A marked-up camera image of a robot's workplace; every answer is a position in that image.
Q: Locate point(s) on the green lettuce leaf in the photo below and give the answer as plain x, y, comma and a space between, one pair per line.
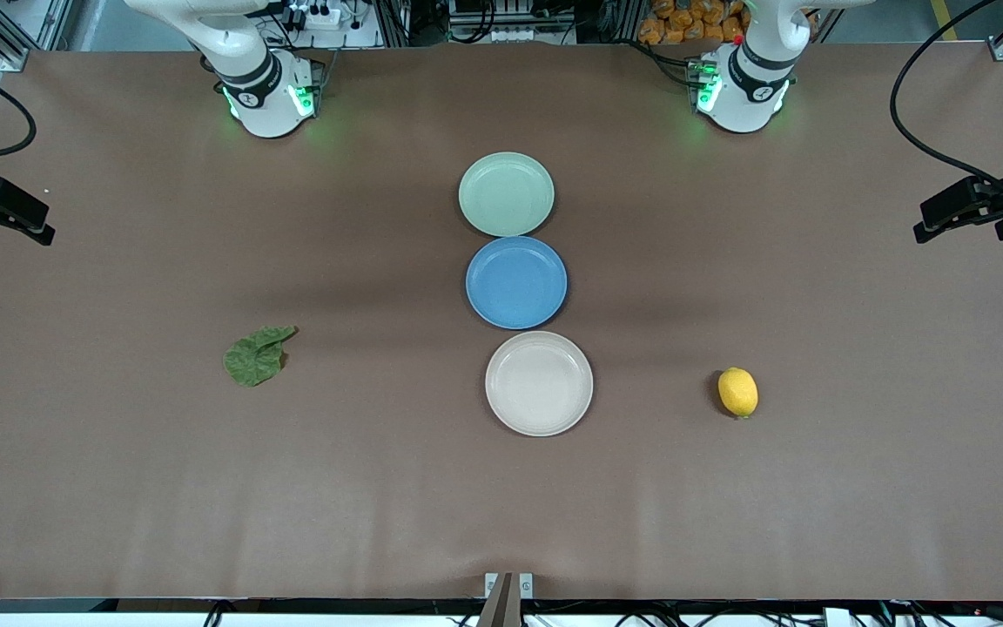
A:
249, 359

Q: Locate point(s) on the yellow lemon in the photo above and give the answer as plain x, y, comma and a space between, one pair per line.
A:
737, 392

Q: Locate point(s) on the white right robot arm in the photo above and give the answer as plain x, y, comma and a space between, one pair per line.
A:
262, 97

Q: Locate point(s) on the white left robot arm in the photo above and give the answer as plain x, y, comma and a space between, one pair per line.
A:
750, 97

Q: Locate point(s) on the bag of oranges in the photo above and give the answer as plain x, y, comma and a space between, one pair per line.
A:
689, 22

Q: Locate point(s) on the white power strip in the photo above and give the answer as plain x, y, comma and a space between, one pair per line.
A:
319, 13

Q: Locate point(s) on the small white box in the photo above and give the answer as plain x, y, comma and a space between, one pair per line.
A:
838, 617

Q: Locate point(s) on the blue plate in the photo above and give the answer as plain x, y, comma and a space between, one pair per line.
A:
516, 283

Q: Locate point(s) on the white plate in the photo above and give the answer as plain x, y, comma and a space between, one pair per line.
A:
539, 383

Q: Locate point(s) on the light green plate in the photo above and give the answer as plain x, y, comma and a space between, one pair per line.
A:
506, 193

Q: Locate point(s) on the aluminium camera mount post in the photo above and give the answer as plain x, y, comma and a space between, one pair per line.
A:
501, 601

